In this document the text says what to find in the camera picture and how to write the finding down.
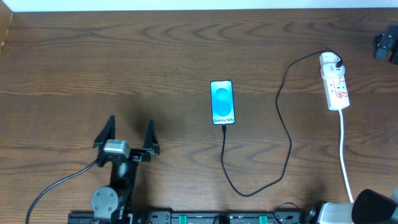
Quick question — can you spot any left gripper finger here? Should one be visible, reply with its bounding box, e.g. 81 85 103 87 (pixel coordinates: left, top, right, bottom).
143 119 160 155
93 115 115 149

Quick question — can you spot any black charger cable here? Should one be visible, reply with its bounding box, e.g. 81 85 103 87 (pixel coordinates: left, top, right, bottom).
220 49 344 198

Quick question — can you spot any blue Galaxy smartphone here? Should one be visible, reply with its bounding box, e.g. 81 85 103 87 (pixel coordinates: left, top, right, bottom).
210 80 236 125

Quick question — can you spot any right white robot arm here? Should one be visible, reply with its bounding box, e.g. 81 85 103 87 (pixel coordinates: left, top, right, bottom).
304 50 397 224

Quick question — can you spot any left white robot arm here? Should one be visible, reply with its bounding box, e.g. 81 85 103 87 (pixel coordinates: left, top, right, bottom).
90 115 160 223

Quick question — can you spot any white charger plug adapter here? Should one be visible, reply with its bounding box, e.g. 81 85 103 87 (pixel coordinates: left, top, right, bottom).
321 57 345 80

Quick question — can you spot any white power strip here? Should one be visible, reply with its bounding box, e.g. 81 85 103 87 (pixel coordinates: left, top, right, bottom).
319 52 350 111

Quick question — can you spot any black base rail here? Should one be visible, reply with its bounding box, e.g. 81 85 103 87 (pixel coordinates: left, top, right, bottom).
67 210 315 224

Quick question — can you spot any white power strip cord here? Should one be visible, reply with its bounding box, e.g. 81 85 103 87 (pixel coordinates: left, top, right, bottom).
337 108 355 203

